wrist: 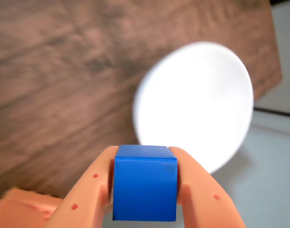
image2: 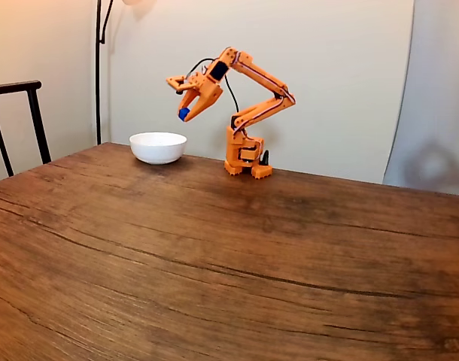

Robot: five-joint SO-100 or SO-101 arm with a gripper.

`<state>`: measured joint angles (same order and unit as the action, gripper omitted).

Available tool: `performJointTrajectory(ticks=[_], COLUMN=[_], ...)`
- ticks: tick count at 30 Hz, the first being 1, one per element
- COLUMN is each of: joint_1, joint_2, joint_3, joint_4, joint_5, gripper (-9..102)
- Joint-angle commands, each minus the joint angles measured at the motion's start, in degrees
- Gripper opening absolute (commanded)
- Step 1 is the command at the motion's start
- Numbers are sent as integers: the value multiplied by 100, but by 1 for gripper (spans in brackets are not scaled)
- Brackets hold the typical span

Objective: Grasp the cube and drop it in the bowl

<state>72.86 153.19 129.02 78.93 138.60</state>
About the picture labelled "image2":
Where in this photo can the orange camera mount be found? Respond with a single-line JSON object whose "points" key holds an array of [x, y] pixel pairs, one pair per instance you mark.
{"points": [[175, 82]]}

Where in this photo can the black table clamp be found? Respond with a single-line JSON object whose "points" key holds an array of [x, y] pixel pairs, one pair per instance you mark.
{"points": [[266, 157]]}

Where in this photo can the black chair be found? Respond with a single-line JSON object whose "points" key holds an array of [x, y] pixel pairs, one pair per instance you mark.
{"points": [[34, 113]]}

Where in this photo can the black floor lamp stand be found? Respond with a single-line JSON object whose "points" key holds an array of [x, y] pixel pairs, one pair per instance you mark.
{"points": [[98, 75]]}

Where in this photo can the white bowl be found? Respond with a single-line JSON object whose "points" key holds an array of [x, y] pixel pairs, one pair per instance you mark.
{"points": [[158, 146]]}

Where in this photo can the blue cube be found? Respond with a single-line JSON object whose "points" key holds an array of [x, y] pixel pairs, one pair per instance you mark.
{"points": [[183, 114]]}

